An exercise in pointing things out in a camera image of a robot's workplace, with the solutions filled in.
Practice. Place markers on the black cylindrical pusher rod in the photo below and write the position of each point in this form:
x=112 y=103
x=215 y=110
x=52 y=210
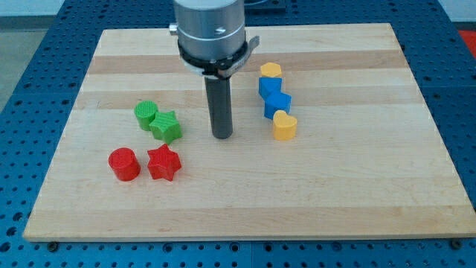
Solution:
x=219 y=105

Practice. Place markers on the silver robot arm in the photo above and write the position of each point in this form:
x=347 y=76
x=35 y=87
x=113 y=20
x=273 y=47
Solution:
x=212 y=42

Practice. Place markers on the yellow hexagon block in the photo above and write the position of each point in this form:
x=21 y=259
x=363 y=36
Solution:
x=272 y=70

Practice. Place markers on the yellow heart block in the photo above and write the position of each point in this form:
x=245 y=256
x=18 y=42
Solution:
x=284 y=126

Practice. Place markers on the blue cube block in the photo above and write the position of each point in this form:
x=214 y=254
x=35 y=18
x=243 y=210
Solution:
x=268 y=86

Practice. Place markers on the blue pentagon block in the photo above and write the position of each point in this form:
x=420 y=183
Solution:
x=276 y=101

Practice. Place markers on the green star block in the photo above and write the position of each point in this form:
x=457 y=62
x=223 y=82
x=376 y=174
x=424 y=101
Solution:
x=165 y=127

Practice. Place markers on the green cylinder block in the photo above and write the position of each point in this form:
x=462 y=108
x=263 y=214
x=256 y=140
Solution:
x=145 y=113

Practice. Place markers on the red star block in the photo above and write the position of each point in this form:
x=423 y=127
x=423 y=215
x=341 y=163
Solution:
x=163 y=163

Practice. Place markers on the red cylinder block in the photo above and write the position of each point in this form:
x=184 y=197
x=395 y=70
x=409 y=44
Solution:
x=124 y=164

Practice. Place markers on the wooden board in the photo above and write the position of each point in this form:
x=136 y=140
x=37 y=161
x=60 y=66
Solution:
x=367 y=161

